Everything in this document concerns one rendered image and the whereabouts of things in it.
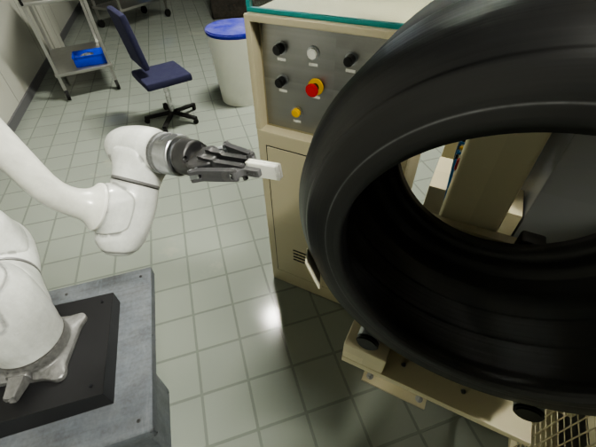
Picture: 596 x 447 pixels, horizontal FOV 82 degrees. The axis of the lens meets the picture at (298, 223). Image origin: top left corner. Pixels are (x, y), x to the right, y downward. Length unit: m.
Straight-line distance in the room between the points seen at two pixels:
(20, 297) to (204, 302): 1.10
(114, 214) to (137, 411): 0.48
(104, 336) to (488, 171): 1.00
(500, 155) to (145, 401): 0.97
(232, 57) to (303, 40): 2.26
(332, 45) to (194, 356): 1.39
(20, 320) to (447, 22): 0.90
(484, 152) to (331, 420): 1.18
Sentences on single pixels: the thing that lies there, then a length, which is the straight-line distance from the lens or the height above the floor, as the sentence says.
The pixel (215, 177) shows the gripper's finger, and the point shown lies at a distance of 0.67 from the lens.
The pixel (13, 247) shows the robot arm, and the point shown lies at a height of 0.93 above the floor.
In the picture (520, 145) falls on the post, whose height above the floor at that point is 1.17.
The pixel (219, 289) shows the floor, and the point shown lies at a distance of 1.92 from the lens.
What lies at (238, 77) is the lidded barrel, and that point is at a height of 0.29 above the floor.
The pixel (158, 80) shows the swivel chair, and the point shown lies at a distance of 3.19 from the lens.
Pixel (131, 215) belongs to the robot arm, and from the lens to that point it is 0.80.
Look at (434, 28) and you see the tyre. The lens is 0.38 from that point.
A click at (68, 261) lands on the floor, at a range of 2.41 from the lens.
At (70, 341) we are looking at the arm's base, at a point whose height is 0.73.
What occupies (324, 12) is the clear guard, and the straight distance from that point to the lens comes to 1.08.
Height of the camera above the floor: 1.54
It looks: 45 degrees down
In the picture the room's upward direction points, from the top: 2 degrees counter-clockwise
